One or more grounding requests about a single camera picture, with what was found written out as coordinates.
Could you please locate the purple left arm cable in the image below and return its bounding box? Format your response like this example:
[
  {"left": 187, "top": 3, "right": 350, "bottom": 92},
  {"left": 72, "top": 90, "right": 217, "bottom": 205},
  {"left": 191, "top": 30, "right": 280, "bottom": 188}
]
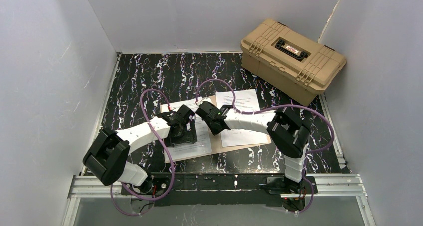
[{"left": 110, "top": 88, "right": 176, "bottom": 217}]

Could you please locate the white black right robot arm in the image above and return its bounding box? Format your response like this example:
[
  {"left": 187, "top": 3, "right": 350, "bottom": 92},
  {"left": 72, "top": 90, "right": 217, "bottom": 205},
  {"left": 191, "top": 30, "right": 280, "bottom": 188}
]
[{"left": 195, "top": 101, "right": 311, "bottom": 193}]

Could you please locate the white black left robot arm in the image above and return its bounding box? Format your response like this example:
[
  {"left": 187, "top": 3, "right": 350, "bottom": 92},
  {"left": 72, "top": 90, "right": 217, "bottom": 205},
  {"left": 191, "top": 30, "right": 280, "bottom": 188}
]
[{"left": 82, "top": 105, "right": 197, "bottom": 187}]

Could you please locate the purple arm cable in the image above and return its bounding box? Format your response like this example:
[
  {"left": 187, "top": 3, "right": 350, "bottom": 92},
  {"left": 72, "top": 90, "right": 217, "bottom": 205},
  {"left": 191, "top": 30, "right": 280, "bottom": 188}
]
[
  {"left": 110, "top": 88, "right": 176, "bottom": 217},
  {"left": 195, "top": 78, "right": 335, "bottom": 216}
]

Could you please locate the printed white paper sheet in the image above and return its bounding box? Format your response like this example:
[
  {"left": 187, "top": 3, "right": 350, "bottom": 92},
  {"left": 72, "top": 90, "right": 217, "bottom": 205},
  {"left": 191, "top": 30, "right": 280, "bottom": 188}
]
[{"left": 165, "top": 114, "right": 212, "bottom": 162}]

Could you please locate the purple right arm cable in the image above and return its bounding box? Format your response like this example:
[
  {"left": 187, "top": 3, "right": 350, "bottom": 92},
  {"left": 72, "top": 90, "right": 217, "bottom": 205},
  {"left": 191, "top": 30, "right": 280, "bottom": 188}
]
[{"left": 195, "top": 78, "right": 335, "bottom": 216}]

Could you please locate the tan plastic toolbox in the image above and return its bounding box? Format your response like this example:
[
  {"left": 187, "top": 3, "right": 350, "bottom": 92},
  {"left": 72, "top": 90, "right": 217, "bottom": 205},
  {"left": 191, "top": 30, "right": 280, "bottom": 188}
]
[{"left": 240, "top": 19, "right": 347, "bottom": 106}]

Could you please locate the beige paper folder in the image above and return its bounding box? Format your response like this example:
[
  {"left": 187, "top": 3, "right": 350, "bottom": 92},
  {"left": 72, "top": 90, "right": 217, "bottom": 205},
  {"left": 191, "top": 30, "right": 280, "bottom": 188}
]
[{"left": 167, "top": 89, "right": 271, "bottom": 162}]

